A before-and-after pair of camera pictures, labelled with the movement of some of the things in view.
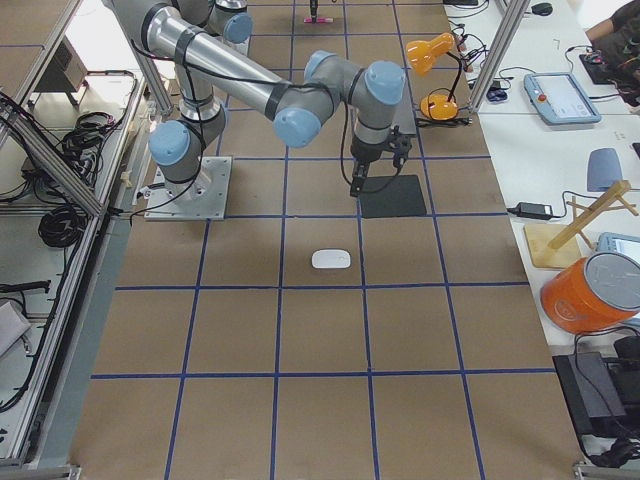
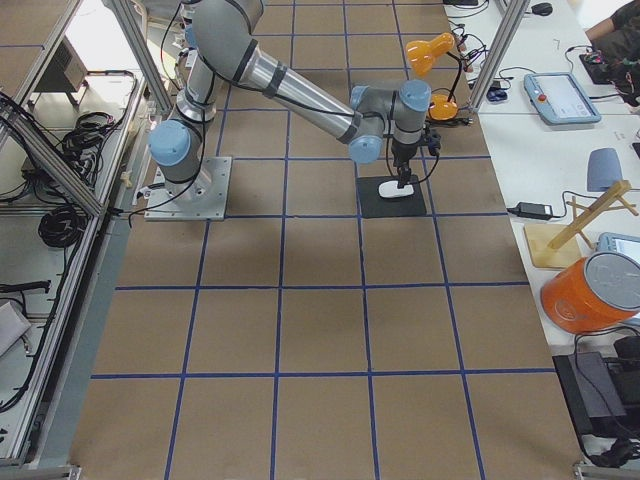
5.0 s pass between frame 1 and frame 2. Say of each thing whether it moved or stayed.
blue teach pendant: stayed
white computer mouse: moved
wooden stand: stayed
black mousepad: stayed
